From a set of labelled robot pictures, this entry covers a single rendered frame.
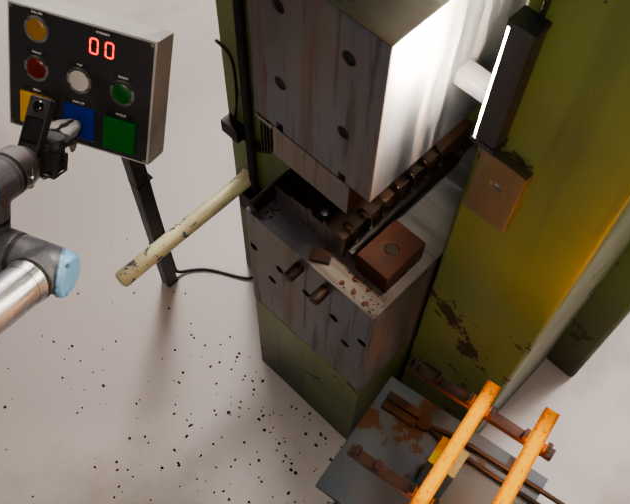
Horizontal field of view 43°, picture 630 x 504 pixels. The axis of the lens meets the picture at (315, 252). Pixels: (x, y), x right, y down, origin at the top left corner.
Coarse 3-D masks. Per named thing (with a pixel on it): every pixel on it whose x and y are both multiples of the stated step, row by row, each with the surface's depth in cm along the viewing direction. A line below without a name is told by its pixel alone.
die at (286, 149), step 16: (288, 144) 153; (288, 160) 158; (304, 160) 152; (304, 176) 157; (320, 176) 152; (336, 176) 147; (320, 192) 157; (336, 192) 151; (352, 192) 149; (352, 208) 155
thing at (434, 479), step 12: (492, 384) 154; (480, 396) 153; (492, 396) 153; (480, 408) 151; (468, 420) 150; (480, 420) 150; (456, 432) 149; (468, 432) 149; (456, 444) 148; (444, 456) 147; (456, 456) 147; (432, 468) 146; (444, 468) 146; (432, 480) 145; (420, 492) 144; (432, 492) 144
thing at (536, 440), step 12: (540, 420) 151; (552, 420) 151; (540, 432) 149; (528, 444) 148; (540, 444) 148; (528, 456) 147; (516, 468) 146; (528, 468) 146; (516, 480) 145; (504, 492) 144; (516, 492) 144
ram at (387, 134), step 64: (256, 0) 127; (320, 0) 115; (384, 0) 114; (448, 0) 114; (512, 0) 132; (256, 64) 141; (320, 64) 126; (384, 64) 113; (448, 64) 129; (320, 128) 140; (384, 128) 126; (448, 128) 151
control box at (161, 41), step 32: (32, 0) 167; (64, 32) 165; (96, 32) 163; (128, 32) 162; (160, 32) 165; (64, 64) 169; (96, 64) 166; (128, 64) 164; (160, 64) 165; (64, 96) 172; (96, 96) 170; (160, 96) 170; (96, 128) 174; (160, 128) 175
